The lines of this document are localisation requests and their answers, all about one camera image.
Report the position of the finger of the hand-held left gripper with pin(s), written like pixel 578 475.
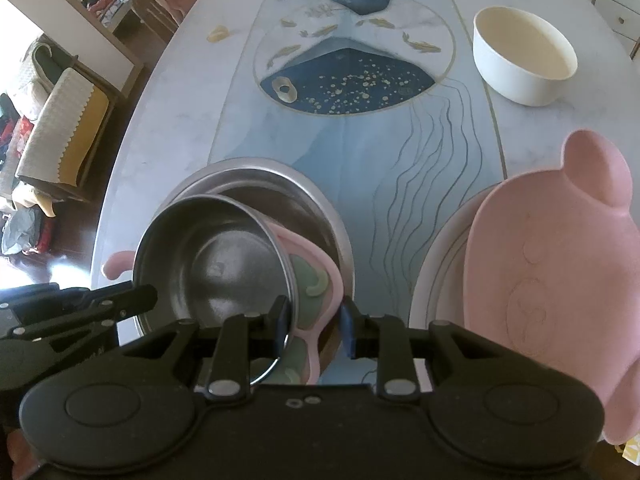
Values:
pixel 60 337
pixel 135 300

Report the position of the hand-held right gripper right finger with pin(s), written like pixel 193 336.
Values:
pixel 346 330

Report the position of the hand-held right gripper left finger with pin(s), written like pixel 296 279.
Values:
pixel 284 317

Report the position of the pink and green plate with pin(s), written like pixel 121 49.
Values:
pixel 310 280

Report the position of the small steel bowl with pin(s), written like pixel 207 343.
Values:
pixel 210 260

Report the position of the white round plate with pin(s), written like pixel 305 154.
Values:
pixel 435 270

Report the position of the large steel bowl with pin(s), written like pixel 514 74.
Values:
pixel 310 200

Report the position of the pink animal-shaped plate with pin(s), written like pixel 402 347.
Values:
pixel 550 260

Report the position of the dark bag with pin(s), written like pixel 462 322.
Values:
pixel 20 232

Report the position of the sofa with quilted white cover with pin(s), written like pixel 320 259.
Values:
pixel 60 125

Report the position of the pile of clothes and bags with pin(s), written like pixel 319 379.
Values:
pixel 15 130

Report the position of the wooden open cabinet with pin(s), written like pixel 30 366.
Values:
pixel 125 57

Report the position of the beige sofa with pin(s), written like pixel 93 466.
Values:
pixel 35 65

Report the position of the small yellowish scrap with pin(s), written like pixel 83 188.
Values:
pixel 218 34

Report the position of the white bowl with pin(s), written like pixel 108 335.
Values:
pixel 505 80

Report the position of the yellow patterned box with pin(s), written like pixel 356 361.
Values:
pixel 632 450

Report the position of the white drawer cabinet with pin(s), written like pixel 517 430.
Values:
pixel 620 5

